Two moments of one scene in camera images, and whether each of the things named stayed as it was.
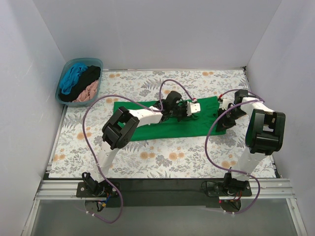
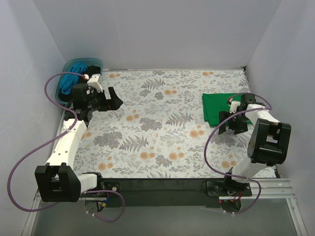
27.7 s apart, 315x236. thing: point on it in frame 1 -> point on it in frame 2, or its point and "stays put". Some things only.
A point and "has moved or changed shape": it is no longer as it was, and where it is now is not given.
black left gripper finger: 192,116 -> 115,102
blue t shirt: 71,76 stays put
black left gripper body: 184,111 -> 108,100
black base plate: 163,192 stays put
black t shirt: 91,74 stays put
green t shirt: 203,124 has moved or changed shape
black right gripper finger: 224,123 stays put
